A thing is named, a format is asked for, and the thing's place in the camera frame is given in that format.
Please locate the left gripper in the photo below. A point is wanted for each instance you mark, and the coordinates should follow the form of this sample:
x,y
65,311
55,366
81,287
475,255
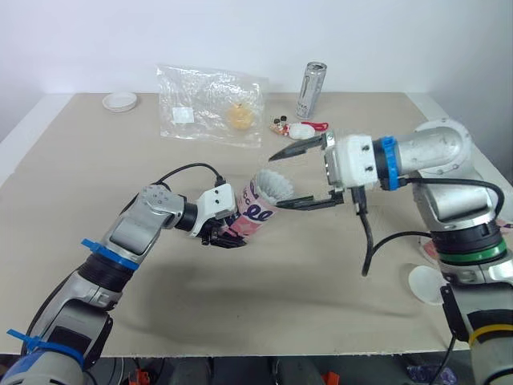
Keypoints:
x,y
208,232

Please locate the pink patterned tube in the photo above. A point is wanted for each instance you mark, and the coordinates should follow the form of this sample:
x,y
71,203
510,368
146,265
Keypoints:
x,y
256,218

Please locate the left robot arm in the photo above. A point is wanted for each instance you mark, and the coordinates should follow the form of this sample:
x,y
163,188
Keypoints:
x,y
132,232

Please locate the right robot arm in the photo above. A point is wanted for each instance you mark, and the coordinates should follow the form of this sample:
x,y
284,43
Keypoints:
x,y
453,200

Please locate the white round lid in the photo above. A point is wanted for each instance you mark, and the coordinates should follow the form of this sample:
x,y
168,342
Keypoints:
x,y
119,101
425,285

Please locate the white shuttlecock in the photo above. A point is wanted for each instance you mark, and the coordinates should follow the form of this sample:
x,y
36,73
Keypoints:
x,y
274,185

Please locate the small patterned charm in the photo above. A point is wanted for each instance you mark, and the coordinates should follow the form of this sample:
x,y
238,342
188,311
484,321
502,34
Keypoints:
x,y
279,125

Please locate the yellow round toy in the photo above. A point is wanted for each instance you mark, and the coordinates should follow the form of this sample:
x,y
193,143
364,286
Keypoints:
x,y
240,116

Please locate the silver drink can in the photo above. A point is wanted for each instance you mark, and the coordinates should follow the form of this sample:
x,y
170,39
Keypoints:
x,y
310,90

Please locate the clear plastic bag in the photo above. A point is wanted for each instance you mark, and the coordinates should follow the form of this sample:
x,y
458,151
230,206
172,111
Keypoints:
x,y
200,104

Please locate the robot body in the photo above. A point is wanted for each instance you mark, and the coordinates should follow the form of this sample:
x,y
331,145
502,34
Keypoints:
x,y
240,371

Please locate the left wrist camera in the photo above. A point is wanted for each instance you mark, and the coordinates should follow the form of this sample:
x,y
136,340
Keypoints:
x,y
216,202

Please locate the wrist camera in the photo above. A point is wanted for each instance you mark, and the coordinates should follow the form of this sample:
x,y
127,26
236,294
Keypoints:
x,y
216,202
352,164

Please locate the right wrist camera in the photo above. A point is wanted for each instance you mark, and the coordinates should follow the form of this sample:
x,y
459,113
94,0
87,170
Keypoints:
x,y
352,164

